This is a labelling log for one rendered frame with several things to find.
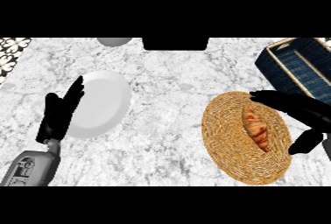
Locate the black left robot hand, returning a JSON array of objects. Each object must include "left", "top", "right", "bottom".
[{"left": 35, "top": 75, "right": 86, "bottom": 145}]

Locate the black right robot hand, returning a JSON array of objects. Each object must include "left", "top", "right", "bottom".
[{"left": 248, "top": 89, "right": 331, "bottom": 156}]

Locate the golden brown croissant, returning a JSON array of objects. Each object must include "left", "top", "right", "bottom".
[{"left": 242, "top": 108, "right": 272, "bottom": 153}]

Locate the dark blue rectangular basket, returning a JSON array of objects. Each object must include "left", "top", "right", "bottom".
[{"left": 253, "top": 38, "right": 331, "bottom": 105}]

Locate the round woven wicker placemat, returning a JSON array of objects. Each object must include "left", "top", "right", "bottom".
[{"left": 201, "top": 91, "right": 294, "bottom": 186}]

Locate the white oval plate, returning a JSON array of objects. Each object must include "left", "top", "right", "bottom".
[{"left": 66, "top": 70, "right": 133, "bottom": 139}]

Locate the grey round bowl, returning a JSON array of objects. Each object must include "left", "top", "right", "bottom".
[{"left": 96, "top": 38, "right": 133, "bottom": 47}]

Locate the black appliance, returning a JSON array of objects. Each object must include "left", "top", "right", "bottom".
[{"left": 140, "top": 38, "right": 211, "bottom": 52}]

